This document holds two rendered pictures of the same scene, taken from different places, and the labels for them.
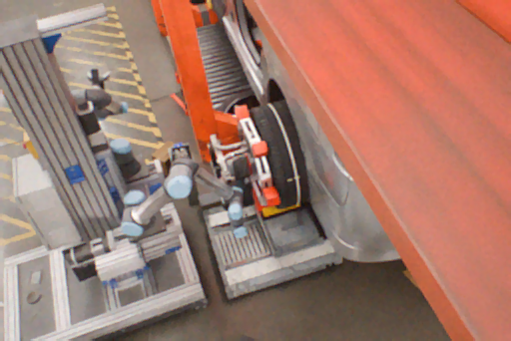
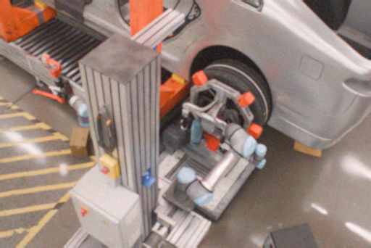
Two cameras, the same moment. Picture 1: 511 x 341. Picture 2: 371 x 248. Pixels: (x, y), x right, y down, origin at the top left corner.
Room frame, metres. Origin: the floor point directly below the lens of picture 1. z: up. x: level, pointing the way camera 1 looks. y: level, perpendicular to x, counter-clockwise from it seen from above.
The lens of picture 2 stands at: (1.32, 1.75, 3.07)
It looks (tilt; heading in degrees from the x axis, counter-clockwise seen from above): 50 degrees down; 305
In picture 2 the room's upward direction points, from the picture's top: 10 degrees clockwise
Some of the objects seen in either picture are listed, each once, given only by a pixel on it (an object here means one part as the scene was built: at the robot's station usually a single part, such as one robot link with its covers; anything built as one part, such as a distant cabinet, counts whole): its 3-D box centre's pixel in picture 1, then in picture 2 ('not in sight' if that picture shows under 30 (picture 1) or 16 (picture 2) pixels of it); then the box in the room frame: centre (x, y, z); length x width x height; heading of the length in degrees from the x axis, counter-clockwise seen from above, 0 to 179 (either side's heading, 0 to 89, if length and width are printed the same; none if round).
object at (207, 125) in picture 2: (244, 166); (214, 117); (2.49, 0.08, 0.85); 0.21 x 0.14 x 0.14; 100
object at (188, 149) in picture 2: (286, 221); (214, 149); (2.58, -0.15, 0.13); 0.50 x 0.36 x 0.10; 10
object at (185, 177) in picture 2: (136, 203); (186, 179); (2.18, 0.71, 0.98); 0.13 x 0.12 x 0.14; 175
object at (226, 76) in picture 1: (232, 89); (85, 69); (4.33, 0.12, 0.14); 2.47 x 0.85 x 0.27; 10
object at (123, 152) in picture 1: (121, 151); not in sight; (2.66, 0.83, 0.98); 0.13 x 0.12 x 0.14; 89
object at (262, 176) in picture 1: (255, 163); (219, 112); (2.50, 0.01, 0.85); 0.54 x 0.07 x 0.54; 10
